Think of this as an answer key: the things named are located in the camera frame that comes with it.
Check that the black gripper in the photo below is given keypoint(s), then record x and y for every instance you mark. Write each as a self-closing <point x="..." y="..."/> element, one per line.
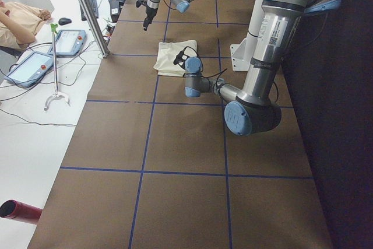
<point x="150" y="13"/>

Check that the far blue teach pendant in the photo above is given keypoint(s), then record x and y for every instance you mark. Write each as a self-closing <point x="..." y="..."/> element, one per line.
<point x="69" y="42"/>

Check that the black box with white label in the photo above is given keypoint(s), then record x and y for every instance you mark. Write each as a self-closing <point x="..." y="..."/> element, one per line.
<point x="115" y="10"/>

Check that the near blue teach pendant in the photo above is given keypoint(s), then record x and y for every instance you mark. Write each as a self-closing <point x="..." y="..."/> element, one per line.
<point x="31" y="70"/>

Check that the metal reacher grabber tool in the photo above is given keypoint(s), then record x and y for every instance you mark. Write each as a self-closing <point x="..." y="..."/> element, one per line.
<point x="57" y="95"/>

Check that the red fire extinguisher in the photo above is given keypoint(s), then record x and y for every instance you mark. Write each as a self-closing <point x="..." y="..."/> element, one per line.
<point x="21" y="212"/>

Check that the black computer mouse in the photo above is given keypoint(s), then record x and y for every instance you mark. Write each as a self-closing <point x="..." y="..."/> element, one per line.
<point x="64" y="20"/>

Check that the black keyboard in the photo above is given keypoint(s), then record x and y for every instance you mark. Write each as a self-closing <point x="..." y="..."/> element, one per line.
<point x="94" y="6"/>

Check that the blue teach pendant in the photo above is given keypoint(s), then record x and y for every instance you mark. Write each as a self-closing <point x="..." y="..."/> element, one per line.
<point x="69" y="42"/>
<point x="31" y="70"/>

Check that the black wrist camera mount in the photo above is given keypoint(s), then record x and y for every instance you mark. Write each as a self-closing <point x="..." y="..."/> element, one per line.
<point x="140" y="3"/>
<point x="180" y="59"/>

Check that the person in beige shirt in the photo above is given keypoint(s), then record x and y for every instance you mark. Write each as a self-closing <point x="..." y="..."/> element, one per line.
<point x="20" y="24"/>

